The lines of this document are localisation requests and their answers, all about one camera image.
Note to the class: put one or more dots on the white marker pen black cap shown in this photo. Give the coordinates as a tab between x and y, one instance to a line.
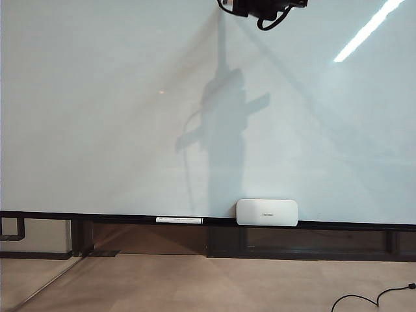
178	220

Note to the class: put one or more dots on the black whiteboard marker tray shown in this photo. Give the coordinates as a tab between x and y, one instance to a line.
130	220

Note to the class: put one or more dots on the black wall pipe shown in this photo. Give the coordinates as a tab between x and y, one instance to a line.
20	229

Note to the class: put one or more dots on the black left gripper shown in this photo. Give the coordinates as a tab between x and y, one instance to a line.
256	6

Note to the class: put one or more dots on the black skirting board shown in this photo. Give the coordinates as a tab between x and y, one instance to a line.
32	255

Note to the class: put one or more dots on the white rectangular whiteboard eraser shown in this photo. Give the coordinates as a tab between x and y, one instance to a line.
266	213

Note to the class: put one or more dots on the black metal whiteboard stand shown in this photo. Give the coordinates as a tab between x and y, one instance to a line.
81	237

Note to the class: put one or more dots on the glass panel metal edge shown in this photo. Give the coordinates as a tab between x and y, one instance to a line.
55	279

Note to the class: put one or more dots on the white glass whiteboard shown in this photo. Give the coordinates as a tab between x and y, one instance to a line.
130	113

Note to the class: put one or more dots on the dark wooden low cabinet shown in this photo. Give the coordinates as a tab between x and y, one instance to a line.
227	242

